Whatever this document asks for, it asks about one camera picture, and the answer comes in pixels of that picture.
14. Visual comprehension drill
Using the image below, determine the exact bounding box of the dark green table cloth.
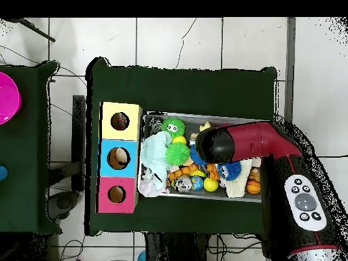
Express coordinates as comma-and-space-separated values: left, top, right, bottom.
0, 60, 62, 234
85, 56, 278, 236

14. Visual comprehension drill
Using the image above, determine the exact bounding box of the pink plastic bowl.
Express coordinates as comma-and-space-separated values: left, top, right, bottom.
0, 71, 22, 126

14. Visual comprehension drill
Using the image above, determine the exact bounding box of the cream knitted cloth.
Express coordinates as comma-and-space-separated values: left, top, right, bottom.
217, 158, 262, 198

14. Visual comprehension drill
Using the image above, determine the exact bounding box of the black power cable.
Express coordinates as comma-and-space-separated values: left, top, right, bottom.
316, 153, 348, 160

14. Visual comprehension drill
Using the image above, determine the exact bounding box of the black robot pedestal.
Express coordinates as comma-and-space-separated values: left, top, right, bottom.
145, 232, 210, 261

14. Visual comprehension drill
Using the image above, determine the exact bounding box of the black upright panel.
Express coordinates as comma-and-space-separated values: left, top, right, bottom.
71, 94, 86, 191

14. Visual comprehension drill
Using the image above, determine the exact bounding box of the blue spiky googly-eyed ball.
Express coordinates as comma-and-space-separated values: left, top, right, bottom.
189, 145, 207, 167
216, 161, 242, 181

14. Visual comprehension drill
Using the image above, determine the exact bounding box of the globe print ball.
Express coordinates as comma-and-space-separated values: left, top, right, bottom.
190, 175, 205, 191

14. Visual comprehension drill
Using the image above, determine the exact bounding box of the orange mini basketball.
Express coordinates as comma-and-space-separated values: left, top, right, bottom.
245, 179, 261, 194

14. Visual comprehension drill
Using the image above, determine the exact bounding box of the crushed silver can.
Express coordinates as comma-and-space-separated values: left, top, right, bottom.
173, 175, 192, 192

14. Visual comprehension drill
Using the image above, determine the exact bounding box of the dark rod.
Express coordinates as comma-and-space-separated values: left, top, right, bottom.
7, 17, 56, 43

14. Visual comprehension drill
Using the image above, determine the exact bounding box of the mint knitted cloth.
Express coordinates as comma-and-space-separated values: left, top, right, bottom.
139, 131, 173, 191

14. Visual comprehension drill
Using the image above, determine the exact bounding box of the grey stand foot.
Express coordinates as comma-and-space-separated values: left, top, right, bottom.
47, 190, 80, 221

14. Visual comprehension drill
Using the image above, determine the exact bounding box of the wooden box with three holes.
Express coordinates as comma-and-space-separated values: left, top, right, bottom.
96, 101, 143, 214

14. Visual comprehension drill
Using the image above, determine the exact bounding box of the shallow grey mesh bin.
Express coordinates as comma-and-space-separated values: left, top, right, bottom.
138, 111, 273, 203

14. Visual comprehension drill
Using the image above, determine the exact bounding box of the green spiky googly-eyed ball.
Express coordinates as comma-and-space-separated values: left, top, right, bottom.
160, 118, 186, 138

